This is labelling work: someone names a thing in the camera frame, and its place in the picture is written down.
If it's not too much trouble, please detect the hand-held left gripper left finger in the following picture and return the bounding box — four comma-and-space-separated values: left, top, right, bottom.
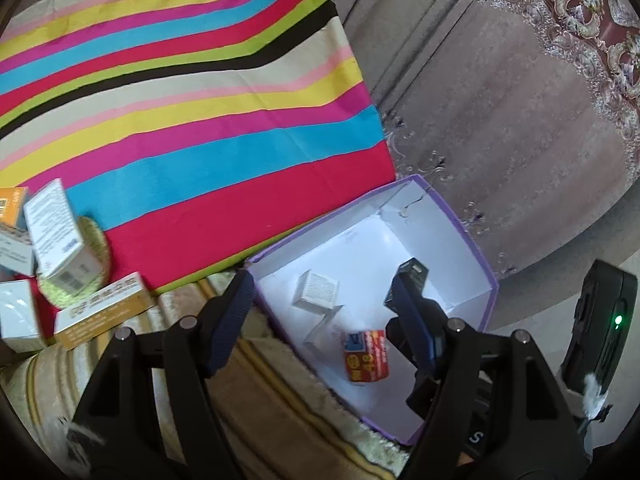
65, 269, 256, 480

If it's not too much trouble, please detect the red and orange small box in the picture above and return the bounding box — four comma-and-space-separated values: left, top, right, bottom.
343, 329, 387, 385

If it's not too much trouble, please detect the purple cardboard box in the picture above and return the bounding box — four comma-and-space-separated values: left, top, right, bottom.
247, 174, 500, 447

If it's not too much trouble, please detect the multicolour striped cloth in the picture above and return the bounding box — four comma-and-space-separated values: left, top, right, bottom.
0, 0, 396, 297

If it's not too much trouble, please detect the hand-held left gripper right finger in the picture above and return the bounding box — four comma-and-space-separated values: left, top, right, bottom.
384, 274, 592, 480

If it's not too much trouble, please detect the small white printed box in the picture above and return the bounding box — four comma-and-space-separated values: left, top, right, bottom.
292, 270, 340, 314

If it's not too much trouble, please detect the long orange and white box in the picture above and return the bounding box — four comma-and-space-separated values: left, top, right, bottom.
53, 272, 154, 351

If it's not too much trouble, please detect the tall white printed box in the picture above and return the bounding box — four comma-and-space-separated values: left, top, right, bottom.
23, 178, 99, 294

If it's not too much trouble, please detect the patterned grey carpet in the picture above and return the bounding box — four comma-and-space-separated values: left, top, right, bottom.
160, 0, 640, 321

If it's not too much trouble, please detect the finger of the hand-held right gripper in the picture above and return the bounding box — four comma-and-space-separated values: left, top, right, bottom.
398, 258, 432, 287
385, 316, 442, 417

